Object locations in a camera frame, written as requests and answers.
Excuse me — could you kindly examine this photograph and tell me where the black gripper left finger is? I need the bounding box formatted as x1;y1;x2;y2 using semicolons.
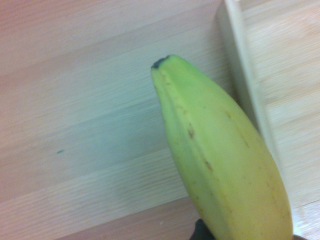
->
189;218;215;240

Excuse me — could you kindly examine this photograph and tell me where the light wooden tray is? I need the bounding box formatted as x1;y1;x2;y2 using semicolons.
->
215;0;320;240

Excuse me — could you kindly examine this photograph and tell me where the reddish wooden coffee table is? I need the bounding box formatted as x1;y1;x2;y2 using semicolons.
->
0;0;261;240

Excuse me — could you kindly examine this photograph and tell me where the yellow banana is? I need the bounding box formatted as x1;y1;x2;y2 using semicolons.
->
150;54;294;240

